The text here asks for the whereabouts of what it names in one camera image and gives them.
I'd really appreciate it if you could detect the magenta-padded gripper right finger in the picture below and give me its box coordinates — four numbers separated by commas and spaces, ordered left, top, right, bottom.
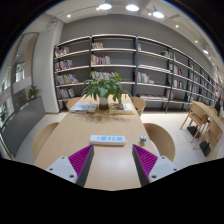
131, 143, 179, 187

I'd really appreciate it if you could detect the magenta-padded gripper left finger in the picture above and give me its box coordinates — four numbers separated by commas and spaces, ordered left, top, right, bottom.
46, 143, 96, 188

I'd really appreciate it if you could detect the round-backed wooden chair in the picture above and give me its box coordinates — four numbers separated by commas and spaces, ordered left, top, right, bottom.
143, 122, 177, 163
31, 121, 60, 159
132, 96, 147, 118
65, 96, 83, 111

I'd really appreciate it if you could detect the grey magazine stack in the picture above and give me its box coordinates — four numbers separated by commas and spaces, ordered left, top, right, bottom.
69, 101, 99, 114

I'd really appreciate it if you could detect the wooden side table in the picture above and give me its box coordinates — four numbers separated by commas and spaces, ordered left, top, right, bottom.
191, 100, 224, 134

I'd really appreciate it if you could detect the person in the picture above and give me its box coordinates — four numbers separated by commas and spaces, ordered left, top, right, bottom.
214, 98, 224, 114

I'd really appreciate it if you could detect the green plant in white pot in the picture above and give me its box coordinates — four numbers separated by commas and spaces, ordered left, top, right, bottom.
81, 70, 134, 111

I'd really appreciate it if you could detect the grey shelf unit with books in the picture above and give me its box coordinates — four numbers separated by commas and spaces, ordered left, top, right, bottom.
53, 33, 224, 113

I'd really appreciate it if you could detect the group of ceiling lights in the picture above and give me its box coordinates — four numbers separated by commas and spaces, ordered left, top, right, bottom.
64, 1, 211, 56

